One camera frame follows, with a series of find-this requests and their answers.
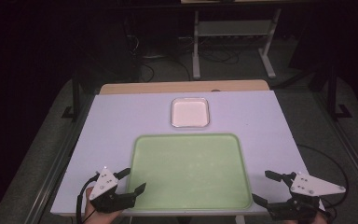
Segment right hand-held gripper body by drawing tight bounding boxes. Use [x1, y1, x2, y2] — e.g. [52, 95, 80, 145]
[266, 171, 347, 221]

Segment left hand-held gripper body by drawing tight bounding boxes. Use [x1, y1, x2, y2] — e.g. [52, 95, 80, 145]
[88, 166, 138, 215]

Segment person's left hand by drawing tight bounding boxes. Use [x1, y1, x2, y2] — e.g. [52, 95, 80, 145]
[83, 187, 123, 224]

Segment person's right hand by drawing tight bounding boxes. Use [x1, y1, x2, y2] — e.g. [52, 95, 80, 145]
[310, 211, 329, 224]

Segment white board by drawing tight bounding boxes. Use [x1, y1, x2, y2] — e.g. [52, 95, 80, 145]
[49, 90, 325, 217]

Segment green plastic tray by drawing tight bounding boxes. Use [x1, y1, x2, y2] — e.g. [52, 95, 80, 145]
[126, 133, 254, 212]

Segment black metal stand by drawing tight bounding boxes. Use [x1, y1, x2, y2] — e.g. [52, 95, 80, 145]
[61, 70, 82, 121]
[326, 64, 353, 121]

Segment white square dish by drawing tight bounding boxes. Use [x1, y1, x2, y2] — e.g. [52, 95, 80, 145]
[170, 96, 211, 129]

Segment wooden table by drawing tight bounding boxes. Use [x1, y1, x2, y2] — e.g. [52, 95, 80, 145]
[99, 79, 270, 95]

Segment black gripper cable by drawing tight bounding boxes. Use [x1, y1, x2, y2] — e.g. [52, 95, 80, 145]
[76, 173, 101, 224]
[296, 144, 350, 224]

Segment aluminium rail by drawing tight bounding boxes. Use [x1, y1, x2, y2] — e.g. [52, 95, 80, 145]
[23, 92, 96, 224]
[311, 92, 358, 200]

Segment black floor cables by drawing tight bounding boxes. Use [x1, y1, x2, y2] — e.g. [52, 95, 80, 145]
[198, 49, 241, 65]

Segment white metal desk frame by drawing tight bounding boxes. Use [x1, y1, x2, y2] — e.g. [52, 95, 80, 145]
[191, 8, 282, 81]

